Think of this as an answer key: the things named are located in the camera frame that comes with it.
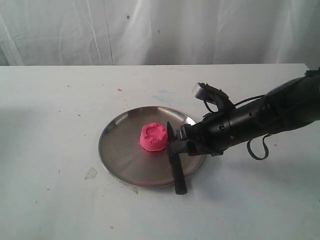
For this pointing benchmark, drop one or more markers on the pink clay lump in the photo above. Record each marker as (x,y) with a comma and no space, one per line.
(153,137)

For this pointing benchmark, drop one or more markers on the clear tape scrap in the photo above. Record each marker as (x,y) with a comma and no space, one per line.
(91,174)

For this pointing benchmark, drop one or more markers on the white backdrop curtain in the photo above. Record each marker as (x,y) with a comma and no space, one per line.
(159,32)

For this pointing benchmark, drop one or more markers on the round stainless steel plate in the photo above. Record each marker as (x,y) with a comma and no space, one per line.
(124,158)

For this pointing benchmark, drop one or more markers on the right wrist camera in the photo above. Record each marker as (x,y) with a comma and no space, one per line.
(209,94)

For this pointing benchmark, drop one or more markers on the black knife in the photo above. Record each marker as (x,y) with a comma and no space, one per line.
(179,181)

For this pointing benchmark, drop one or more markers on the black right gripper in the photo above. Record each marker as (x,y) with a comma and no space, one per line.
(210,136)

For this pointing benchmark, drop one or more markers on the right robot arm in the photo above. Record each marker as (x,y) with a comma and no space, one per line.
(290,106)

